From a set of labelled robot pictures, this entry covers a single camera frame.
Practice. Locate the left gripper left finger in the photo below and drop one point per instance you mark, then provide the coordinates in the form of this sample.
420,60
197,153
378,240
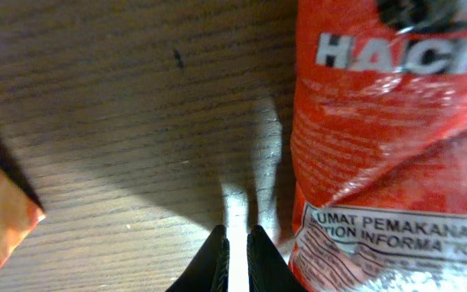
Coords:
209,269

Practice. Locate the orange red snack pouch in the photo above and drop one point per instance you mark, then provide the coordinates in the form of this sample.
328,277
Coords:
379,145

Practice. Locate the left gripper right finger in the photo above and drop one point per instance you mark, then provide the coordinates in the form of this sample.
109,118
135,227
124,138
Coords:
267,270

